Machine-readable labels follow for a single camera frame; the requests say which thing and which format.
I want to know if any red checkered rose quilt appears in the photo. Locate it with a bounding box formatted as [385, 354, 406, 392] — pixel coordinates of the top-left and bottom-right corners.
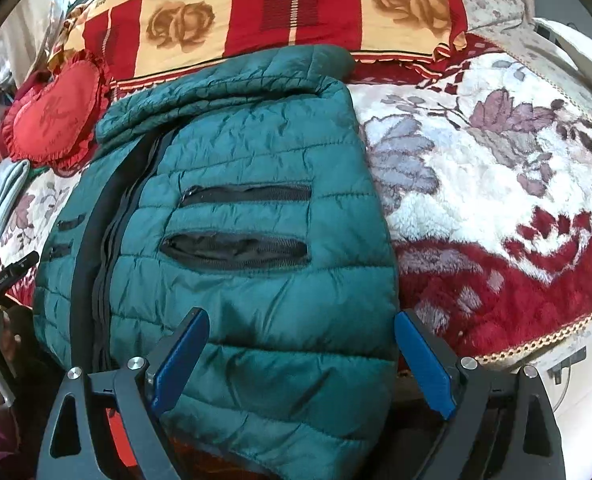
[46, 0, 471, 93]

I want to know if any grey folded cloth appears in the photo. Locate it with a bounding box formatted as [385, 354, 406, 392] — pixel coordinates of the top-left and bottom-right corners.
[0, 160, 32, 271]

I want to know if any white bed frame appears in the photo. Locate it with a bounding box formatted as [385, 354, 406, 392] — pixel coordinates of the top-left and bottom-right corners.
[530, 16, 592, 91]

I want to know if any white curtain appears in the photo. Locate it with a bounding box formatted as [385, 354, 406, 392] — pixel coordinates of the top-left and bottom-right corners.
[0, 0, 72, 78]

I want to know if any red heart-shaped pillow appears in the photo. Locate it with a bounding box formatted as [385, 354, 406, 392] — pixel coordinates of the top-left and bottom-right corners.
[1, 50, 114, 178]

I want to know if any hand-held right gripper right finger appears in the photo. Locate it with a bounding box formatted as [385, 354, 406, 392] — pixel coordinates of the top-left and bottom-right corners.
[395, 310, 566, 480]

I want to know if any person's left hand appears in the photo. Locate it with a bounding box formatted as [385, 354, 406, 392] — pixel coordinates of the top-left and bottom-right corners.
[0, 307, 27, 393]

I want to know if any green puffer jacket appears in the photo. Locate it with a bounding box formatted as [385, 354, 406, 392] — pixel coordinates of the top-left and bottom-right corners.
[32, 44, 401, 480]

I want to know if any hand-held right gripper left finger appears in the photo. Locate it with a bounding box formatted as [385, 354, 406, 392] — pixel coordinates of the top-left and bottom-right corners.
[36, 307, 211, 480]

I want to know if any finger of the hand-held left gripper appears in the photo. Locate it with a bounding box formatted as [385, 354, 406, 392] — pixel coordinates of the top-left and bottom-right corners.
[0, 251, 40, 293]

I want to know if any floral fleece blanket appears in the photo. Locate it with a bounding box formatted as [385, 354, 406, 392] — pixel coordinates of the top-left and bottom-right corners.
[0, 20, 592, 366]

